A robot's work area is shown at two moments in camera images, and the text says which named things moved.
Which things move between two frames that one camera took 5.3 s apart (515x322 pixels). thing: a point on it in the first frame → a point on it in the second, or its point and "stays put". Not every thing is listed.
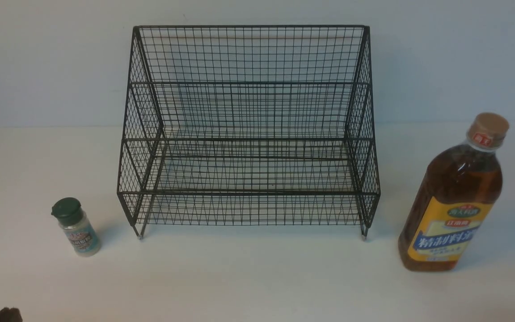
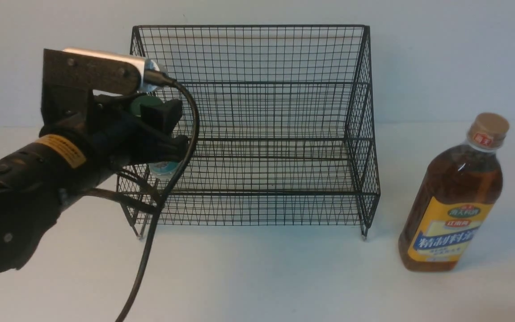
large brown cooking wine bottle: x=455 y=199 stays put
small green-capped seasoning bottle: x=72 y=219 → x=162 y=170
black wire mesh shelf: x=249 y=125 stays put
